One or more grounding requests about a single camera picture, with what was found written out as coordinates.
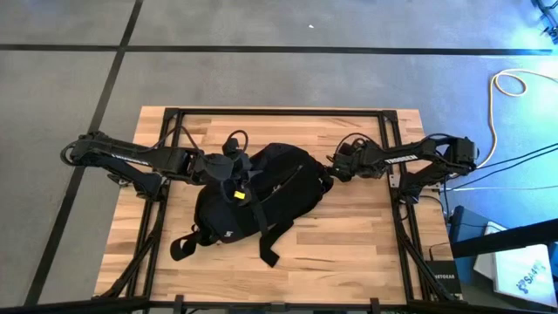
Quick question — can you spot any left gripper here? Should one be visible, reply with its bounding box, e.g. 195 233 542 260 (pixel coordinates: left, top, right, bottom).
201 135 256 206

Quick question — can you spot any black backpack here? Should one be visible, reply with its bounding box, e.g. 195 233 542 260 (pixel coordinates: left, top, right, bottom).
168 142 336 269

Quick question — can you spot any black netgear box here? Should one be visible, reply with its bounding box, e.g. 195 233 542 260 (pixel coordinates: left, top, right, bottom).
425 259 463 297

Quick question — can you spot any black slanted beam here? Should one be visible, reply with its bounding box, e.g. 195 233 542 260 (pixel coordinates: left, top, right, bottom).
451 217 558 258

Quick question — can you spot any white box blue print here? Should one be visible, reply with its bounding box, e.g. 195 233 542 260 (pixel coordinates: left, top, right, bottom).
473 221 558 306

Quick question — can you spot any black equipment stand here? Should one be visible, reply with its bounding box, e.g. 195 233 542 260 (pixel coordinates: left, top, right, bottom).
531 0 558 44

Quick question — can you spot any black metal table frame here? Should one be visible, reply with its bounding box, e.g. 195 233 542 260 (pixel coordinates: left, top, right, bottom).
93 107 463 314

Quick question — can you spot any cream floor cable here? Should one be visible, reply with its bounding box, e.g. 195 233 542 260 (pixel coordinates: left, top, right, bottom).
473 68 558 171

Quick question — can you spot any black floor cable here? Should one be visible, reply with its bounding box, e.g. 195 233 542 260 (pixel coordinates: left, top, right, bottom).
439 148 558 193
474 142 558 175

